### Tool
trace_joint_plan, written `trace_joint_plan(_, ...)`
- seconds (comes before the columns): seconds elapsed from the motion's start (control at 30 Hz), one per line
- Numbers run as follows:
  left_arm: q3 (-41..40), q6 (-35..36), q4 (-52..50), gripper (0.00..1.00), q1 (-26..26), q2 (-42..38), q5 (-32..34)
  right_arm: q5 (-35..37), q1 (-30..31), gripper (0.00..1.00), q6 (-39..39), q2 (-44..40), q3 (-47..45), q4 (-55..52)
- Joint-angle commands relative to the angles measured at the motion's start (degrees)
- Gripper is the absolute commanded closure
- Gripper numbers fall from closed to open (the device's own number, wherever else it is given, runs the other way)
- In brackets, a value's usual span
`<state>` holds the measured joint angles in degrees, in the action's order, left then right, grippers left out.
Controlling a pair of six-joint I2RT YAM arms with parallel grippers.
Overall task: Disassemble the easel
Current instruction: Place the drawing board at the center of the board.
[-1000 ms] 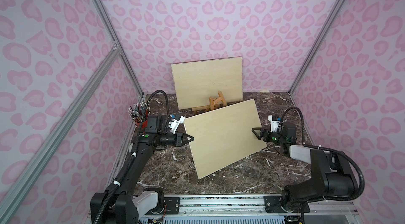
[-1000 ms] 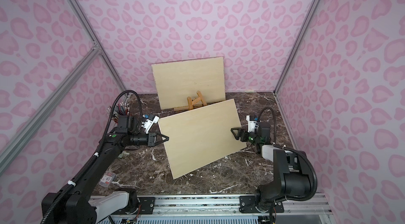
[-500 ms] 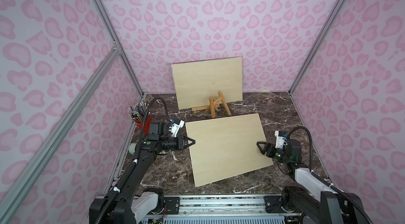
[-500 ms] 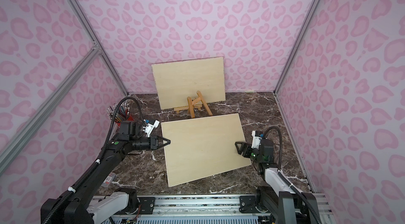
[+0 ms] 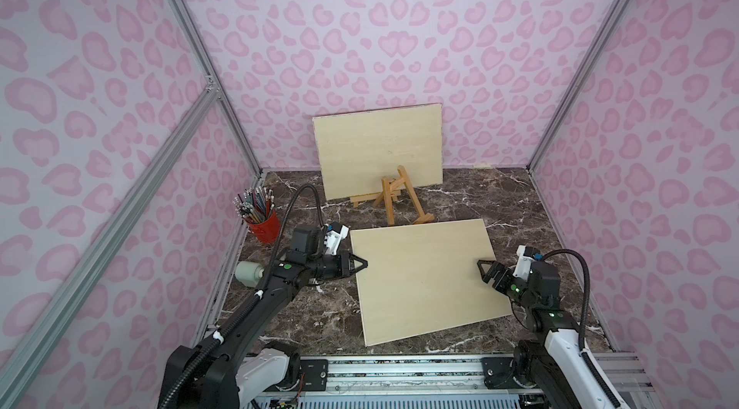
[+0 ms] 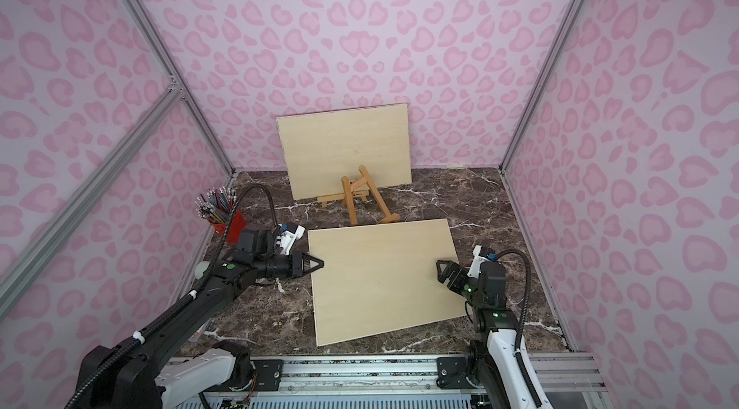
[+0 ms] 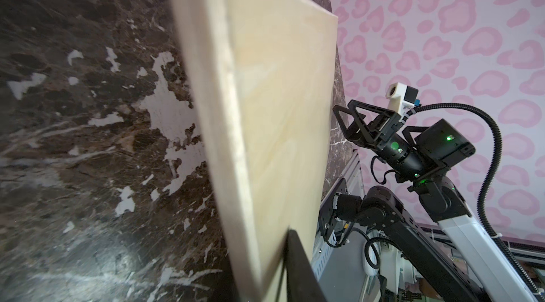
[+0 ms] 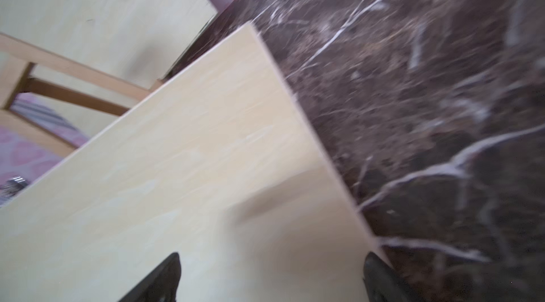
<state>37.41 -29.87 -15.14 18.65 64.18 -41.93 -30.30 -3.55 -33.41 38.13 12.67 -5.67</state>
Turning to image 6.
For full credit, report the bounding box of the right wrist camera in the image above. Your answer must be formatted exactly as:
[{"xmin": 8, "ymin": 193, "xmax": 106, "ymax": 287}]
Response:
[{"xmin": 468, "ymin": 245, "xmax": 496, "ymax": 279}]

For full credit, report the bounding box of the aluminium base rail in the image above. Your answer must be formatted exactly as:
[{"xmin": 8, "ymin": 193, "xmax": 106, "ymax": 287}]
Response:
[{"xmin": 109, "ymin": 350, "xmax": 613, "ymax": 409}]

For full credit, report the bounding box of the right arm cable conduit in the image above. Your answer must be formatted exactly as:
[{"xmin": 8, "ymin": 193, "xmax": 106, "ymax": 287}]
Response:
[{"xmin": 493, "ymin": 248, "xmax": 544, "ymax": 409}]

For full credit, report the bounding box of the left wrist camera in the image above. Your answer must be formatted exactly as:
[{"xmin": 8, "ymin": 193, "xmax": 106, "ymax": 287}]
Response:
[{"xmin": 275, "ymin": 224, "xmax": 305, "ymax": 255}]

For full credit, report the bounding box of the plywood board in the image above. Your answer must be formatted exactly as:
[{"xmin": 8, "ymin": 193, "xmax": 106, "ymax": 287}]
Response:
[
  {"xmin": 277, "ymin": 104, "xmax": 412, "ymax": 200},
  {"xmin": 308, "ymin": 219, "xmax": 464, "ymax": 347}
]

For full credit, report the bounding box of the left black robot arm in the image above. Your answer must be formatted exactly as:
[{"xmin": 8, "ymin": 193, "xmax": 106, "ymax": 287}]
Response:
[{"xmin": 65, "ymin": 225, "xmax": 324, "ymax": 408}]

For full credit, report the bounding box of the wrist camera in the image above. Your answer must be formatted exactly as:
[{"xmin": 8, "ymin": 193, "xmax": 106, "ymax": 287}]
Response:
[
  {"xmin": 275, "ymin": 224, "xmax": 305, "ymax": 255},
  {"xmin": 468, "ymin": 245, "xmax": 496, "ymax": 279}
]

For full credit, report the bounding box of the wooden easel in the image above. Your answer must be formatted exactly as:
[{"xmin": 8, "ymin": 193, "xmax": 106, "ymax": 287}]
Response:
[
  {"xmin": 341, "ymin": 166, "xmax": 400, "ymax": 226},
  {"xmin": 317, "ymin": 190, "xmax": 371, "ymax": 208}
]

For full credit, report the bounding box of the white glue bottle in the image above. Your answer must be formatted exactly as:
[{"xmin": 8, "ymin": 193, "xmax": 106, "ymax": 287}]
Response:
[{"xmin": 194, "ymin": 261, "xmax": 210, "ymax": 280}]

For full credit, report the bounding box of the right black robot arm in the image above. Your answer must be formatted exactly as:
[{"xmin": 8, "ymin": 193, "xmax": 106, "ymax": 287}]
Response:
[{"xmin": 436, "ymin": 245, "xmax": 552, "ymax": 408}]

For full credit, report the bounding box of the coloured pencils bundle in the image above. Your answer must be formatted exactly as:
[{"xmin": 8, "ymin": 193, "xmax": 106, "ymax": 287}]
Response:
[{"xmin": 194, "ymin": 187, "xmax": 236, "ymax": 225}]

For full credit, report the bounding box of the red metal bucket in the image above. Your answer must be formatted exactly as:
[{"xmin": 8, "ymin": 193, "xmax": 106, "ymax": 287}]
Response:
[{"xmin": 212, "ymin": 211, "xmax": 247, "ymax": 244}]

